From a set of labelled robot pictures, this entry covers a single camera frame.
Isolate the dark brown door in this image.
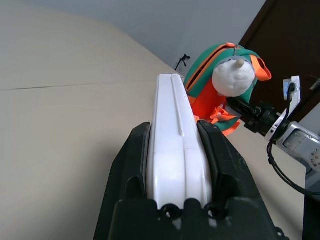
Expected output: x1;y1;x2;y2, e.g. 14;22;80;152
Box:
238;0;320;126

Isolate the orange and teal backpack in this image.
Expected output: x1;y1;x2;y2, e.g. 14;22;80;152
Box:
183;42;273;137

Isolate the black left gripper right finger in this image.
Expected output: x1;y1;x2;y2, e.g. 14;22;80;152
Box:
196;120;261;204

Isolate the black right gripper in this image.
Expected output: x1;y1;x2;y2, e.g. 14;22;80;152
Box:
226;96;281;137

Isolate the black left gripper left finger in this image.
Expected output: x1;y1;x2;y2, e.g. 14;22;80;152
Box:
93;121;152;240

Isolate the black tripod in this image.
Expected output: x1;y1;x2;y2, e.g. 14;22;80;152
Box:
174;53;191;72

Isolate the metal door handle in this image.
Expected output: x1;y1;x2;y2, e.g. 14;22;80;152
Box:
309;75;320;91

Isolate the grey white plush toy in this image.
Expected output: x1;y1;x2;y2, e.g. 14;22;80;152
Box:
211;56;256;98

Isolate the white plastic pencil case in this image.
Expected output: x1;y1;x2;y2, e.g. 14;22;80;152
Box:
146;73;213;226

